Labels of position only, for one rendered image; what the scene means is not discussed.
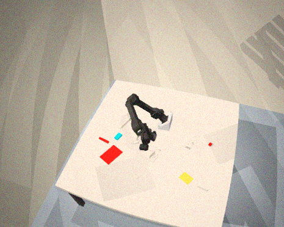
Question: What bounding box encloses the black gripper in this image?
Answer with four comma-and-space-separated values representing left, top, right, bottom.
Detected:
139, 128, 151, 151

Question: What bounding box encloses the teal rectangular block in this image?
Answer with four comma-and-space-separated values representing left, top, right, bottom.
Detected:
114, 133, 122, 140

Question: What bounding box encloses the yellow flat plate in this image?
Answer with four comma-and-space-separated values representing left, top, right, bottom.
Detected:
179, 172, 193, 184

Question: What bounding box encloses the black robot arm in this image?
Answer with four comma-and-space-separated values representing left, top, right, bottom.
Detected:
125, 93, 169, 144

